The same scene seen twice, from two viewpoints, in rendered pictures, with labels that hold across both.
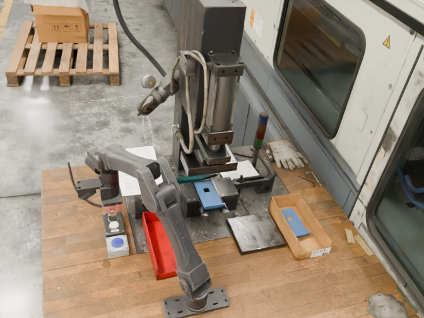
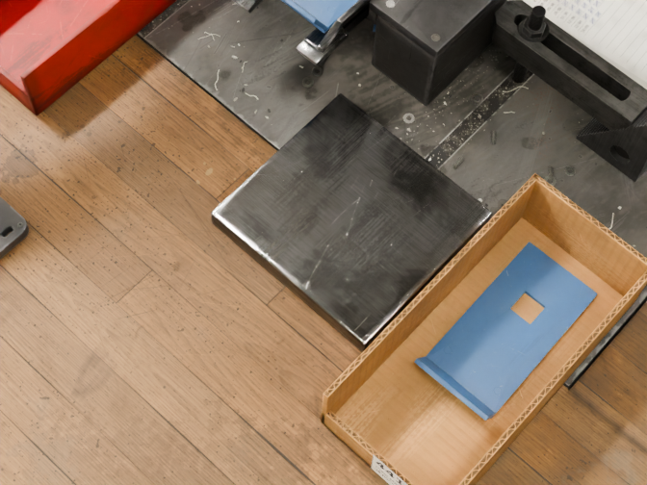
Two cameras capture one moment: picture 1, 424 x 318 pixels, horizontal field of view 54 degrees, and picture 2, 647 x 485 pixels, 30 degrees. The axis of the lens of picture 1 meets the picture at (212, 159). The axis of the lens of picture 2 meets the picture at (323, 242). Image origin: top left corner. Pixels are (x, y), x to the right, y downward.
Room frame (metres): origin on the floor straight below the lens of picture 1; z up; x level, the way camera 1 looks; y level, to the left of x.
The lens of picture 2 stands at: (0.80, -0.58, 1.80)
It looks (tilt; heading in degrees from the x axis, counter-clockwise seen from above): 64 degrees down; 61
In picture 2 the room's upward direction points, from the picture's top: 4 degrees clockwise
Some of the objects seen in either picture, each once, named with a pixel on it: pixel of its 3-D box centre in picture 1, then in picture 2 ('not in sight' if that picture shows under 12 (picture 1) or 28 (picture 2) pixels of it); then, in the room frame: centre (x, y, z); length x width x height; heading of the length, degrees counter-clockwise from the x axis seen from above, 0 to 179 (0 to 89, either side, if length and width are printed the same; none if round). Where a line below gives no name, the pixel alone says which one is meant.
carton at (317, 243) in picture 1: (298, 224); (491, 350); (1.08, -0.35, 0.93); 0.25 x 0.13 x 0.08; 22
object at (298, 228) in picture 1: (293, 221); (508, 327); (1.11, -0.33, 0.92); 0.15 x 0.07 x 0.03; 23
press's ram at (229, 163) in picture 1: (205, 125); not in sight; (1.22, 0.04, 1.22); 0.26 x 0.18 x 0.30; 22
